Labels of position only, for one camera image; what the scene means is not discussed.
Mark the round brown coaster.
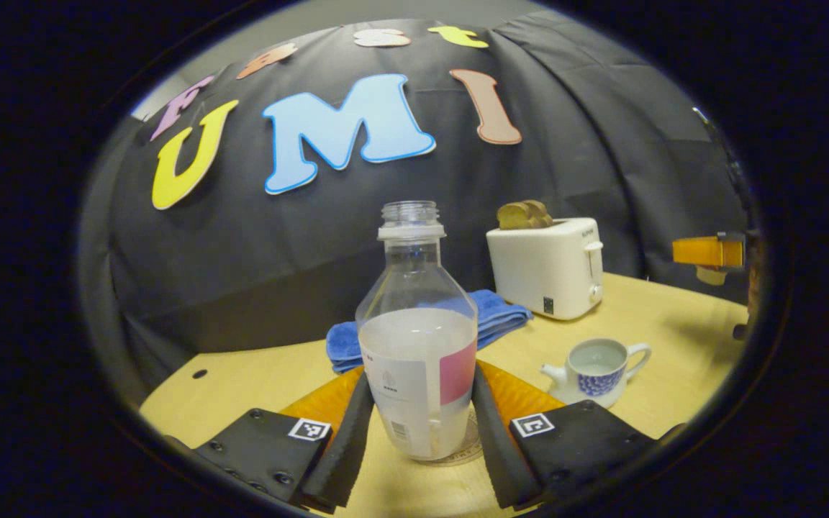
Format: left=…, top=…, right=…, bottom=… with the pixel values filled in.
left=422, top=410, right=485, bottom=467

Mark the white toaster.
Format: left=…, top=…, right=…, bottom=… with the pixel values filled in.
left=486, top=218, right=604, bottom=322

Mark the white blue-patterned teacup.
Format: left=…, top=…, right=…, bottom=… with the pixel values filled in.
left=540, top=338, right=653, bottom=409

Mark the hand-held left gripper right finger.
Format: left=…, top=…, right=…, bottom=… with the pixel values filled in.
left=471, top=360, right=656, bottom=510

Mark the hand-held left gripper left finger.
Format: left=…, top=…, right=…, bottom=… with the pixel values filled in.
left=191, top=368, right=376, bottom=515

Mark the blue folded towel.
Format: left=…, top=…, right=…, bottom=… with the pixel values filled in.
left=326, top=289, right=534, bottom=375

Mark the brown bread slice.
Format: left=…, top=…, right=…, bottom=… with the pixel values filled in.
left=497, top=202, right=532, bottom=231
left=524, top=200, right=554, bottom=229

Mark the clear plastic water bottle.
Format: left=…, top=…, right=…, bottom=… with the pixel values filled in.
left=355, top=200, right=479, bottom=462

